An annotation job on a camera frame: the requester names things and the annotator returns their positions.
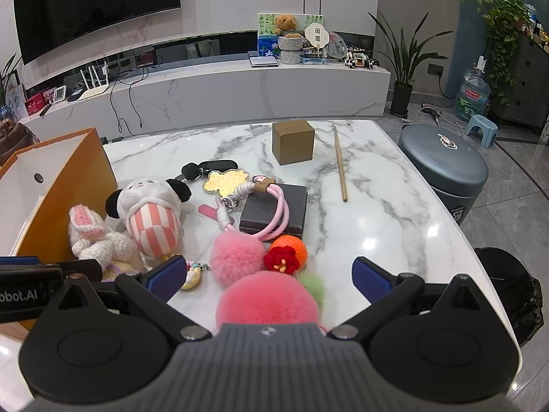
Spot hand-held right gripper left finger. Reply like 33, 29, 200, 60
42, 255, 212, 344

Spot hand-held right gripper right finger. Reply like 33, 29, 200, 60
328, 256, 501, 342

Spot colourful figurine keychain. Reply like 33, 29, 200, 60
180, 260, 212, 291

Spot white crocheted bunny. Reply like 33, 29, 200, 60
69, 205, 149, 282

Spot panda plush striped outfit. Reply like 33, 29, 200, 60
105, 177, 192, 262

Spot small pink fur pompom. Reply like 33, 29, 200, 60
209, 232, 272, 288

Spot crocheted orange with red flower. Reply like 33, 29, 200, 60
263, 235, 308, 276

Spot orange storage box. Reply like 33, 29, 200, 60
0, 127, 118, 331

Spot large pink fur pompom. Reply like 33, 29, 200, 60
215, 271, 322, 337

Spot dark grey box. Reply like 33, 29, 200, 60
239, 183, 308, 241

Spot gold flower-shaped charm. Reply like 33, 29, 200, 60
202, 168, 252, 196

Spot pink strap keychain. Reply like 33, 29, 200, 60
198, 175, 287, 242

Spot black oval case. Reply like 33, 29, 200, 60
198, 160, 238, 175

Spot brown cardboard box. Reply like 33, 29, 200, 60
272, 120, 316, 166

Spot white marble desktop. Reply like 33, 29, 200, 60
0, 119, 522, 412

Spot small green fur pompom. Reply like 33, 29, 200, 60
298, 272, 327, 310

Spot wooden stick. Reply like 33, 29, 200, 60
333, 125, 349, 203

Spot grey round stool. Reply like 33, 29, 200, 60
397, 124, 490, 226

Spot black trash bag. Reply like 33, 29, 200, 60
474, 247, 545, 348

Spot white router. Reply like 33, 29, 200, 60
81, 61, 113, 99

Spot leafy plant in glass vase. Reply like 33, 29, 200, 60
0, 54, 22, 108

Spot potted plant long leaves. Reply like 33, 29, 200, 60
368, 11, 453, 117

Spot blue plastic stool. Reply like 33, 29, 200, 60
465, 114, 499, 149

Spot marble tv cabinet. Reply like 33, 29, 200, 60
19, 30, 392, 138

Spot clear water jug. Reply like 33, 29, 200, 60
454, 58, 492, 122

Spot black white toy cars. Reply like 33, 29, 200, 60
343, 51, 380, 69

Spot decorated plate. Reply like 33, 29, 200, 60
327, 32, 347, 58

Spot grey closed laptop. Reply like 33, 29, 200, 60
247, 50, 279, 68

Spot white round hand fan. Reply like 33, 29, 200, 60
304, 23, 327, 50

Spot grey drawer cabinet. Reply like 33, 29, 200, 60
489, 30, 549, 127

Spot flower painting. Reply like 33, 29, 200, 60
257, 13, 324, 52

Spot black television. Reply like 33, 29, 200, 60
12, 0, 182, 66

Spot brown teddy bear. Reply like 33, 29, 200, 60
274, 14, 298, 37

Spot trailing green vine plant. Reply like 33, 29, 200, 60
442, 0, 533, 106

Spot black cable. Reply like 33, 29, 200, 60
109, 79, 144, 138

